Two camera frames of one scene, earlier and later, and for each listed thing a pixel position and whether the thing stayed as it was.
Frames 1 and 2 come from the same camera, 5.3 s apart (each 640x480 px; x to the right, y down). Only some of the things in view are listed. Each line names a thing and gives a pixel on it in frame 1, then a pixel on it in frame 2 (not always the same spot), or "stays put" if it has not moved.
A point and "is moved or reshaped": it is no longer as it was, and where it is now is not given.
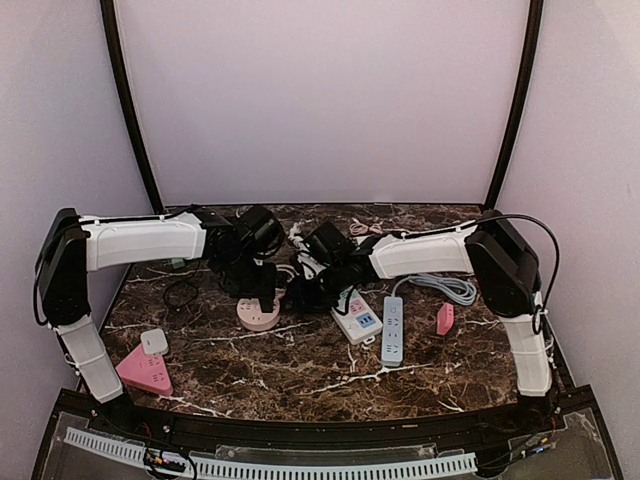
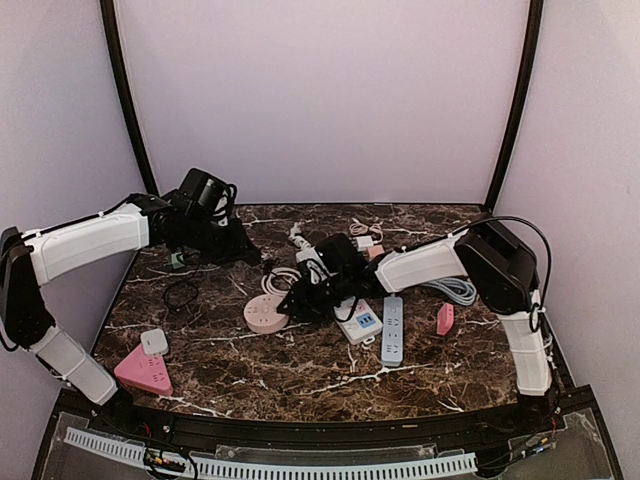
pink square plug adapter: [445, 319] stays put
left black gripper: [265, 289] to [236, 248]
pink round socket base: [251, 316] is moved or reshaped
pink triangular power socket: [146, 372] stays put
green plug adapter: [178, 262] stays put
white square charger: [154, 342] stays put
